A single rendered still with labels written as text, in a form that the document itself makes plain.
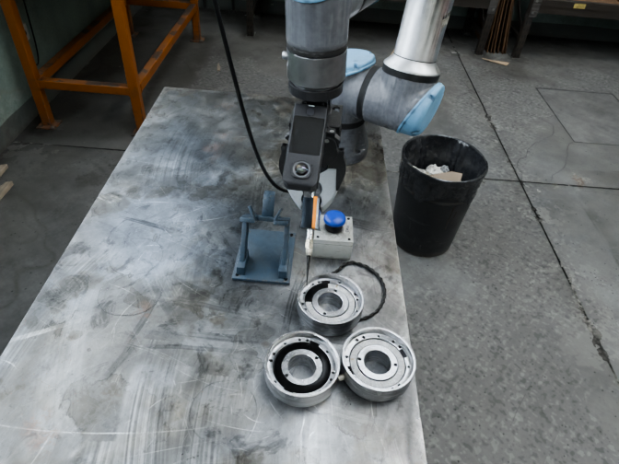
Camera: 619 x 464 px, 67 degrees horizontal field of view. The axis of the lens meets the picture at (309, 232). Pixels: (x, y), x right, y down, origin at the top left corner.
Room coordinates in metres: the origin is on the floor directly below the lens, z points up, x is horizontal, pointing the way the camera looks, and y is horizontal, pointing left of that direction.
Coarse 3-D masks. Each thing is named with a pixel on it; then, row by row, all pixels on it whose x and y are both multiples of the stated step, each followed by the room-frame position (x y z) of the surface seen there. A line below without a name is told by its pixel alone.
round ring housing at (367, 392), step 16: (352, 336) 0.41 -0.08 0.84; (368, 336) 0.42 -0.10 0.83; (384, 336) 0.43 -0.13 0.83; (400, 336) 0.42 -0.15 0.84; (368, 352) 0.40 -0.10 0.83; (384, 352) 0.40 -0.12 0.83; (400, 352) 0.41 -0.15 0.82; (352, 384) 0.34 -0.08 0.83; (400, 384) 0.35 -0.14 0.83; (384, 400) 0.33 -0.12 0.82
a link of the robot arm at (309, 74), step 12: (288, 60) 0.57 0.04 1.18; (300, 60) 0.55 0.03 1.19; (312, 60) 0.55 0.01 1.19; (324, 60) 0.55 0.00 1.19; (336, 60) 0.55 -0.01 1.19; (288, 72) 0.57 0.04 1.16; (300, 72) 0.55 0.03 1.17; (312, 72) 0.55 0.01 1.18; (324, 72) 0.55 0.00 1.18; (336, 72) 0.56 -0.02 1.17; (300, 84) 0.55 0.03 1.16; (312, 84) 0.55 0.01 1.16; (324, 84) 0.55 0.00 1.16; (336, 84) 0.56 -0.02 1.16
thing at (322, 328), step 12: (312, 276) 0.52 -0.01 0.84; (324, 276) 0.53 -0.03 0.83; (336, 276) 0.53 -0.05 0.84; (300, 288) 0.50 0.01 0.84; (324, 288) 0.51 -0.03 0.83; (348, 288) 0.52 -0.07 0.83; (300, 300) 0.48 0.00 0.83; (312, 300) 0.48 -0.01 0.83; (324, 300) 0.50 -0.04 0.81; (336, 300) 0.50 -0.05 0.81; (360, 300) 0.49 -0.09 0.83; (300, 312) 0.46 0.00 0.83; (324, 312) 0.46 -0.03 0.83; (336, 312) 0.46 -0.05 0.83; (360, 312) 0.46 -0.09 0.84; (312, 324) 0.44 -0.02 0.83; (324, 324) 0.43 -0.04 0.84; (336, 324) 0.43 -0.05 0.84; (348, 324) 0.44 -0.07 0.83
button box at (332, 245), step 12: (348, 216) 0.68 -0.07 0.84; (324, 228) 0.64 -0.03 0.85; (336, 228) 0.64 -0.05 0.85; (348, 228) 0.65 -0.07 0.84; (324, 240) 0.61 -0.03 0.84; (336, 240) 0.61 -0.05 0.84; (348, 240) 0.61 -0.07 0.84; (312, 252) 0.61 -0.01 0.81; (324, 252) 0.61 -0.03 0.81; (336, 252) 0.61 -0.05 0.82; (348, 252) 0.61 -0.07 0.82
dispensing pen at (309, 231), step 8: (312, 192) 0.58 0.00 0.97; (304, 200) 0.56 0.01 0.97; (312, 200) 0.56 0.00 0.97; (304, 208) 0.55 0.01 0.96; (312, 208) 0.55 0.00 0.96; (304, 216) 0.54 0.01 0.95; (304, 224) 0.53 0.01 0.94; (312, 232) 0.54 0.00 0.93; (312, 240) 0.53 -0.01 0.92; (312, 248) 0.52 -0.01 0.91
